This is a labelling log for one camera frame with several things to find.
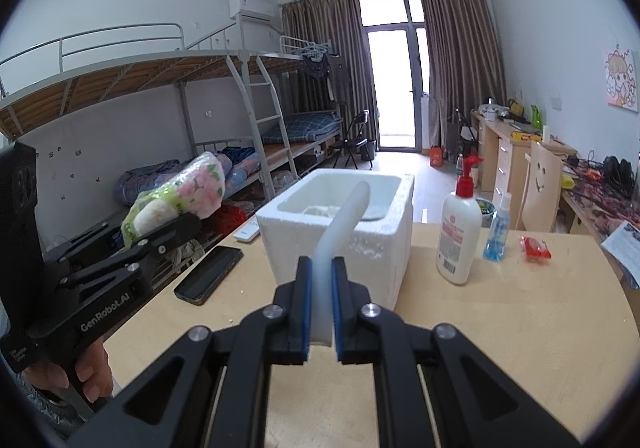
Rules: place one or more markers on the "floral plastic packet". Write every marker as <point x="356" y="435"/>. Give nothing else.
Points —
<point x="195" y="188"/>

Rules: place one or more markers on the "green bag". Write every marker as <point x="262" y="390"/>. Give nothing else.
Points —
<point x="536" y="118"/>

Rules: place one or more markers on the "white remote control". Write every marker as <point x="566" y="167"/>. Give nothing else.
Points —
<point x="246" y="232"/>

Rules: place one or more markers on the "wooden smiley face chair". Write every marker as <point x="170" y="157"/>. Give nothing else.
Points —
<point x="540" y="188"/>

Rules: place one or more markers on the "grey metal bunk bed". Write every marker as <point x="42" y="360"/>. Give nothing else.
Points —
<point x="295" y="45"/>
<point x="125" y="73"/>

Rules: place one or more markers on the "desk with patterned cover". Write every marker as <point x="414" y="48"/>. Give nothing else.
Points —
<point x="595" y="208"/>

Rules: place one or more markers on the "red snack packet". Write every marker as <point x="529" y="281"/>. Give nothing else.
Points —
<point x="536" y="248"/>

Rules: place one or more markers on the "hanging dark clothes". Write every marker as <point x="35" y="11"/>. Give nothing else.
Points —
<point x="330" y="83"/>

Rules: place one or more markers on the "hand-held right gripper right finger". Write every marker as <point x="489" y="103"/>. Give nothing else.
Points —
<point x="337" y="308"/>

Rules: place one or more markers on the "pink wall poster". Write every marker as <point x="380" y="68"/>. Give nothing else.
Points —
<point x="622" y="78"/>

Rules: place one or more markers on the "white foam strip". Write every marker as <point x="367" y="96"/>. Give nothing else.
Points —
<point x="345" y="223"/>

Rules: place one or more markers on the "black folding chair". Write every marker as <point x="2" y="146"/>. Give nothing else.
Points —
<point x="357" y="125"/>

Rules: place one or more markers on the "printed paper sheet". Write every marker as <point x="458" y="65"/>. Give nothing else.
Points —
<point x="625" y="248"/>

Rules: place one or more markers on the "blue plaid bedding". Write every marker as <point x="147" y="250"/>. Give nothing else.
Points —
<point x="305" y="125"/>

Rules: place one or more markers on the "glass balcony door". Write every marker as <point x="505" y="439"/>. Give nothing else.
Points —
<point x="395" y="78"/>

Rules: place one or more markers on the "red plastic bag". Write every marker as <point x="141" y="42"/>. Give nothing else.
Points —
<point x="232" y="218"/>

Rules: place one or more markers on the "white foam box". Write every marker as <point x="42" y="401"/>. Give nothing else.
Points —
<point x="380" y="248"/>

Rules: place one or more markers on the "black headphones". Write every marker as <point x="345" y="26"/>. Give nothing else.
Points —
<point x="617" y="170"/>

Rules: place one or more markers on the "blue spray bottle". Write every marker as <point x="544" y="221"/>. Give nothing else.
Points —
<point x="496" y="240"/>

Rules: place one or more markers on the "light wooden desk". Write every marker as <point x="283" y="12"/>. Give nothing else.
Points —
<point x="500" y="163"/>

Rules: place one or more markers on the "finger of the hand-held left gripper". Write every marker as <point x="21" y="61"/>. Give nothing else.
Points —
<point x="175" y="228"/>
<point x="85" y="243"/>

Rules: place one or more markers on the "white lotion pump bottle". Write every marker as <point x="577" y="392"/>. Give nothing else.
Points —
<point x="457" y="238"/>

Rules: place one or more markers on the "metal pot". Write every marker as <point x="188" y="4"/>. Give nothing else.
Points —
<point x="491" y="112"/>

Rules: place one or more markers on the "person's left hand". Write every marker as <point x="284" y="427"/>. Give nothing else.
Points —
<point x="95" y="368"/>

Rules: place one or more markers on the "brown curtain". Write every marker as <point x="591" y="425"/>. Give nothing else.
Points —
<point x="460" y="53"/>
<point x="330" y="28"/>

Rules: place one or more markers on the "white air conditioner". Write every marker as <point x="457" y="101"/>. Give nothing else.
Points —
<point x="250" y="7"/>

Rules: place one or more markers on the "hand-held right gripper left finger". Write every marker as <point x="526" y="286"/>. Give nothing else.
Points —
<point x="305" y="308"/>

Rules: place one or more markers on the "black phone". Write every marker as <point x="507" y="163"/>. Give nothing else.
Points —
<point x="207" y="275"/>

